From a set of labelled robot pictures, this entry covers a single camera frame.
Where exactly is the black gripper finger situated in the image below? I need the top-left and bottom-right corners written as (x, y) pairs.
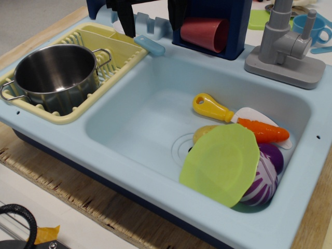
top-left (168, 0), bottom-right (188, 31)
top-left (106, 0), bottom-right (136, 36)

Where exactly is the light blue plastic spoon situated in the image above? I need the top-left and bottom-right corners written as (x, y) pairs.
top-left (113, 20), bottom-right (166, 56)

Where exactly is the stainless steel pot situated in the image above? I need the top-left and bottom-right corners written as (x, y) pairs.
top-left (1, 44), bottom-right (100, 116)

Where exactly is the pink plastic cup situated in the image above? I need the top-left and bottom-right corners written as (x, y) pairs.
top-left (180, 17), bottom-right (230, 53)

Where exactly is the pale yellow dish rack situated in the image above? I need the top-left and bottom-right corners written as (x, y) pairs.
top-left (1, 23), bottom-right (148, 125)

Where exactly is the green plate in background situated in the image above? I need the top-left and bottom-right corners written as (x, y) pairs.
top-left (247, 9), bottom-right (294, 31)

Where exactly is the grey toy faucet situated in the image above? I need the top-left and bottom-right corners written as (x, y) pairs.
top-left (244, 1), bottom-right (326, 89)

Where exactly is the blue plastic mug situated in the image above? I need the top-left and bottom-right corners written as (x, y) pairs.
top-left (293, 14), bottom-right (332, 46)

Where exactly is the toy potato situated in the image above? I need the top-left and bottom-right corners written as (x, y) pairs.
top-left (192, 125), bottom-right (217, 144)

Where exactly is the light blue toy sink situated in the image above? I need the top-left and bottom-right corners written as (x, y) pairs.
top-left (0, 4), bottom-right (332, 249)

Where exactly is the orange toy carrot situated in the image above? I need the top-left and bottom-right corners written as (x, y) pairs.
top-left (237, 118), bottom-right (290, 143)

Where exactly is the blue utensil in background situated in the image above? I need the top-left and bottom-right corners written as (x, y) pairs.
top-left (310, 46), bottom-right (332, 54)

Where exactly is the green plastic plate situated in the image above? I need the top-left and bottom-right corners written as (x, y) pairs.
top-left (179, 124), bottom-right (260, 208)

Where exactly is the purple toy cabbage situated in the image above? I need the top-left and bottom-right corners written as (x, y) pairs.
top-left (240, 143), bottom-right (284, 206)

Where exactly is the yellow tape piece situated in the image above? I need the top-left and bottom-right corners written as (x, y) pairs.
top-left (34, 225), bottom-right (60, 245)

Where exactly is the yellow handled toy knife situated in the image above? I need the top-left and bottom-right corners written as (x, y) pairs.
top-left (192, 93), bottom-right (293, 149)

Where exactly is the black cable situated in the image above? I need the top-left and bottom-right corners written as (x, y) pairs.
top-left (0, 204), bottom-right (38, 249)

